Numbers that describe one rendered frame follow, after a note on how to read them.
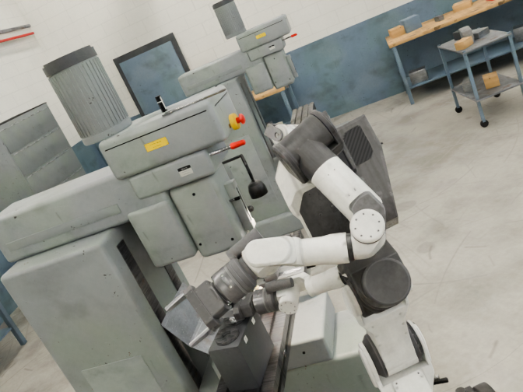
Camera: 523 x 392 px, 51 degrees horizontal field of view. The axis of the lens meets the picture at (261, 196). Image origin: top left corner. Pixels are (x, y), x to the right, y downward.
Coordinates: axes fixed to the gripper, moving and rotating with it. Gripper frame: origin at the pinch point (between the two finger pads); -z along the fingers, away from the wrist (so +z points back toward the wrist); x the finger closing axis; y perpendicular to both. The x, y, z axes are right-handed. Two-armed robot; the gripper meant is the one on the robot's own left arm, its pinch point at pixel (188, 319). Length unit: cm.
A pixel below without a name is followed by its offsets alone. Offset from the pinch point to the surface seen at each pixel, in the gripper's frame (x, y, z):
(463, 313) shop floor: -39, -224, 85
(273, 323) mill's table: 5, -97, 5
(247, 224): 37, -74, 23
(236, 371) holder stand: -6, -63, -11
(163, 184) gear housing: 62, -51, 9
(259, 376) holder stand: -11, -68, -7
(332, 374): -24, -106, 10
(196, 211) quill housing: 49, -61, 12
